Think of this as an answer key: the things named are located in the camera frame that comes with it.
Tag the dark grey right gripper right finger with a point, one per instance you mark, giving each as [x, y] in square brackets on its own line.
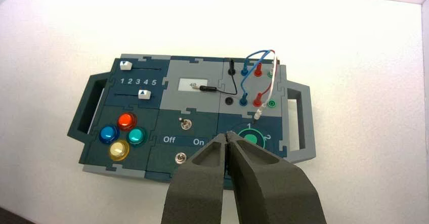
[268, 189]

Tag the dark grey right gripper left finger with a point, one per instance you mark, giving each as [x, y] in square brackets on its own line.
[197, 189]

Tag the teal rotary knob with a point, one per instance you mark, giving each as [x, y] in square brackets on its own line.
[251, 137]

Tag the teal and grey control box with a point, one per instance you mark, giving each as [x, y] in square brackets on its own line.
[197, 108]

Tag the green round push button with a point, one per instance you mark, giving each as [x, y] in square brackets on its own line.
[136, 136]

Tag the yellow round push button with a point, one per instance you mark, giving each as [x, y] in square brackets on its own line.
[118, 149]

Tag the red round push button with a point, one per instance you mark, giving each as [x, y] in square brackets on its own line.
[126, 121]

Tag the blue round push button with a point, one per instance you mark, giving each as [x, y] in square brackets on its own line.
[109, 134]

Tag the white slider cap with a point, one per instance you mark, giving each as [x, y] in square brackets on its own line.
[125, 65]
[143, 94]

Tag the small metal toggle switch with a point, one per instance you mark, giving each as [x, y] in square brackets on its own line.
[180, 158]
[185, 124]

